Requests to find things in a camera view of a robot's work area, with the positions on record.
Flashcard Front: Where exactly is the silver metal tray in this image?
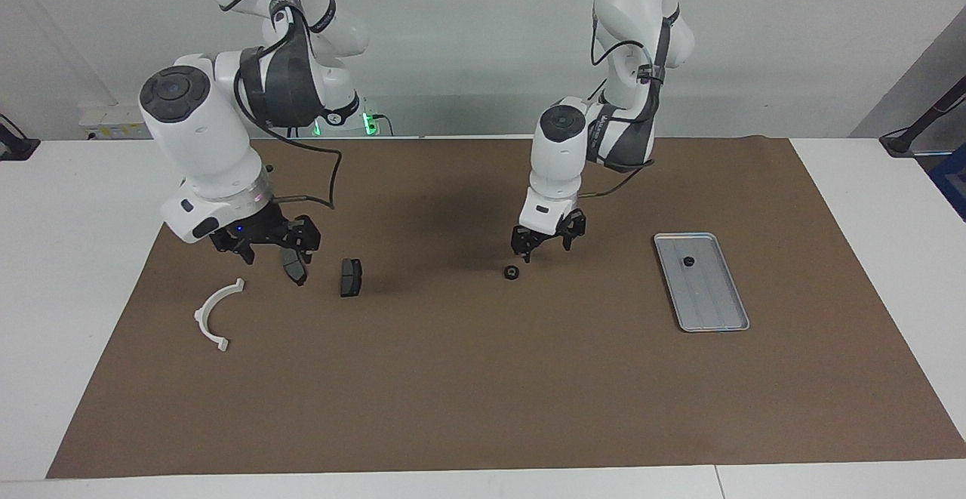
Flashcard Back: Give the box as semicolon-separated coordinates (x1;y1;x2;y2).
654;233;751;333

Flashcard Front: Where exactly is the curved dark brake pad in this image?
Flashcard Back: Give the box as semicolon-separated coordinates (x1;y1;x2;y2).
281;247;308;287

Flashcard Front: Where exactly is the rectangular dark brake pad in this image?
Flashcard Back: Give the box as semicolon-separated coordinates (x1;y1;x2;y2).
340;258;365;298

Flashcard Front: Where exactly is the brown table mat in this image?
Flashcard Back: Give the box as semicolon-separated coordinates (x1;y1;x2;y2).
47;137;966;479

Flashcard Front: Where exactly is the white power box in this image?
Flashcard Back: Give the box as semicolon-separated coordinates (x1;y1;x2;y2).
79;103;162;140

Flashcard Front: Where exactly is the black table clamp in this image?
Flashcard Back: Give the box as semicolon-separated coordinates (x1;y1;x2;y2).
0;114;40;162

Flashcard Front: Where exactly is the black angled stand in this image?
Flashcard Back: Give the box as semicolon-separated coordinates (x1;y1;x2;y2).
879;76;966;158

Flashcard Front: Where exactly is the blue crate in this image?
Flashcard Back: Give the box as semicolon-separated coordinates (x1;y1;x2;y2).
930;144;966;220

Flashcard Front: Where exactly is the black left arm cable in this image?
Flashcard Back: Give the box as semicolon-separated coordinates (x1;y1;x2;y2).
577;14;659;200

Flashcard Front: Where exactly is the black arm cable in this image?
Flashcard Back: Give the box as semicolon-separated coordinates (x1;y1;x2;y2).
577;14;659;200
219;0;343;209

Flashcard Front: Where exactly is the white semicircular bracket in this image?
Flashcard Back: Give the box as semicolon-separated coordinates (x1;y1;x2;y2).
194;278;246;353

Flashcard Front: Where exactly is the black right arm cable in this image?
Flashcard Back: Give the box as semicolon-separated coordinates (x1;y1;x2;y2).
219;0;343;209

